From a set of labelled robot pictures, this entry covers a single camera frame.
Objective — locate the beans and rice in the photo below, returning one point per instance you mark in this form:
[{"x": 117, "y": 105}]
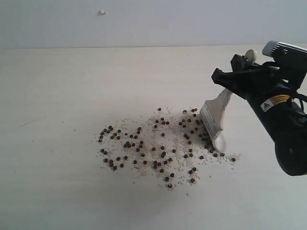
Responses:
[{"x": 172, "y": 146}]

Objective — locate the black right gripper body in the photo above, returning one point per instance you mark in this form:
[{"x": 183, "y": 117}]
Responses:
[{"x": 253, "y": 81}]

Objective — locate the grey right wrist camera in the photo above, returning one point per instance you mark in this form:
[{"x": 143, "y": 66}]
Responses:
[{"x": 288, "y": 56}]

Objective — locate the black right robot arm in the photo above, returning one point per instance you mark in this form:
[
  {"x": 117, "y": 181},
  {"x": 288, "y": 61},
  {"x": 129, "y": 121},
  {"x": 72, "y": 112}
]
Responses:
[{"x": 285, "y": 121}]

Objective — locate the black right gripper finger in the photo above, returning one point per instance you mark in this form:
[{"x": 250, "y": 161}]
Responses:
[{"x": 238, "y": 82}]

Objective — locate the white paint brush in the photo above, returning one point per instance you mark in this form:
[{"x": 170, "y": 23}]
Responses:
[{"x": 212, "y": 111}]

